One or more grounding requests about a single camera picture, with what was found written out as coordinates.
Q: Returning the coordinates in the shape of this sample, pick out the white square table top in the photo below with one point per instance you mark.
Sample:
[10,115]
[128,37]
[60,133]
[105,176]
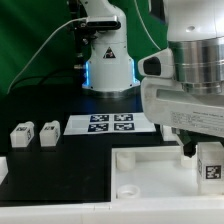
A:
[154,173]

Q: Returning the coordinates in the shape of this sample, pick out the white sheet with markers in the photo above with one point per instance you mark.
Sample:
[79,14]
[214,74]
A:
[108,123]

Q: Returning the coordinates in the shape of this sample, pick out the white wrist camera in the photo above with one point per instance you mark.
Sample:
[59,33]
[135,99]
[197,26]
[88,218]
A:
[159,65]

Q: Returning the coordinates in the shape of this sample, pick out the white left obstacle bar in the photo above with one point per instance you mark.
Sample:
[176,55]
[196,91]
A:
[3,169]

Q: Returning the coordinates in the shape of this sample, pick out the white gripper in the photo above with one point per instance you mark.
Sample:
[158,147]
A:
[165,103]

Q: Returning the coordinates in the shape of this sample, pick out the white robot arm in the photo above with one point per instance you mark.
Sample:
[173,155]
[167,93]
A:
[182,86]

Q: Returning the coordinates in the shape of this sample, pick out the grey rear camera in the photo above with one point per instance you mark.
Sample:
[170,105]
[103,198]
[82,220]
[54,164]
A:
[103,23]

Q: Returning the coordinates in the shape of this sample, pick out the white front obstacle bar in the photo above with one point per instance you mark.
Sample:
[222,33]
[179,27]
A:
[190,211]

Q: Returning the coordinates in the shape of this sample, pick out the white obstacle bar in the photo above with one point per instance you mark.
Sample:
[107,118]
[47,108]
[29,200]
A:
[3,169]
[190,211]

